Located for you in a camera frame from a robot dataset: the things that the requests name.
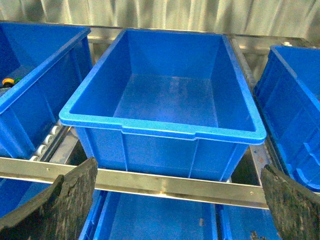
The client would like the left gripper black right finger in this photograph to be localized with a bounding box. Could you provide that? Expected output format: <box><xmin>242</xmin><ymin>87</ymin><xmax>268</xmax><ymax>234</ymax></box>
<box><xmin>260</xmin><ymin>164</ymin><xmax>320</xmax><ymax>240</ymax></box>

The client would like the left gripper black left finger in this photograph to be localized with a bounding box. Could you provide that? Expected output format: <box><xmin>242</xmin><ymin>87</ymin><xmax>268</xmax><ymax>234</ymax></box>
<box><xmin>0</xmin><ymin>157</ymin><xmax>98</xmax><ymax>240</ymax></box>

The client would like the blue bin with buttons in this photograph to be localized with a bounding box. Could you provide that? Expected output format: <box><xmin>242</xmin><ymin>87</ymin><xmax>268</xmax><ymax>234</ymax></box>
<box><xmin>0</xmin><ymin>22</ymin><xmax>92</xmax><ymax>159</ymax></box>

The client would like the lower blue bin far-left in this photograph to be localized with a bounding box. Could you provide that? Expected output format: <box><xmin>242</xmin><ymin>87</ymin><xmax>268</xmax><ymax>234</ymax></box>
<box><xmin>0</xmin><ymin>178</ymin><xmax>50</xmax><ymax>218</ymax></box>

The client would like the lower blue bin middle-left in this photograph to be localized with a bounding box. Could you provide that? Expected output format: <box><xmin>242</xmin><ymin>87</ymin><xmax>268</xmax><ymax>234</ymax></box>
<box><xmin>79</xmin><ymin>190</ymin><xmax>218</xmax><ymax>240</ymax></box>

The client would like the lower blue bin middle-right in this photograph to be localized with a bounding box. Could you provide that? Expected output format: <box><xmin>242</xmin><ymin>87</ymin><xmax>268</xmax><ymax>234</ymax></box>
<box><xmin>215</xmin><ymin>205</ymin><xmax>280</xmax><ymax>240</ymax></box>

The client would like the white roller track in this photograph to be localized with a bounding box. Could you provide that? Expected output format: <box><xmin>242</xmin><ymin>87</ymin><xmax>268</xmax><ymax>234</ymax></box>
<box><xmin>29</xmin><ymin>124</ymin><xmax>63</xmax><ymax>162</ymax></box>

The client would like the blue right ribbed bin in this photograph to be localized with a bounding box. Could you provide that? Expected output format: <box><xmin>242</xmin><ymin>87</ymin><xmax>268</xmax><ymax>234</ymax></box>
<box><xmin>254</xmin><ymin>45</ymin><xmax>320</xmax><ymax>192</ymax></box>

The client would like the orange-yellow push button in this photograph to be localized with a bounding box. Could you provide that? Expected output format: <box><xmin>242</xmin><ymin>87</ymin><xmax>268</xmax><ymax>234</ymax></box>
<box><xmin>2</xmin><ymin>78</ymin><xmax>15</xmax><ymax>88</ymax></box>

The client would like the empty blue middle bin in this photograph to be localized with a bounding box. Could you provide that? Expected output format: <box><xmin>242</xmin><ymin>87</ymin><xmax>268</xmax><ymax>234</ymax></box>
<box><xmin>59</xmin><ymin>29</ymin><xmax>267</xmax><ymax>182</ymax></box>

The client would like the steel shelf front rail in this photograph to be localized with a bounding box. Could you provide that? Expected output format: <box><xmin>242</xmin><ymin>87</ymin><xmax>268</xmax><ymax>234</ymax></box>
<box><xmin>0</xmin><ymin>157</ymin><xmax>269</xmax><ymax>210</ymax></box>

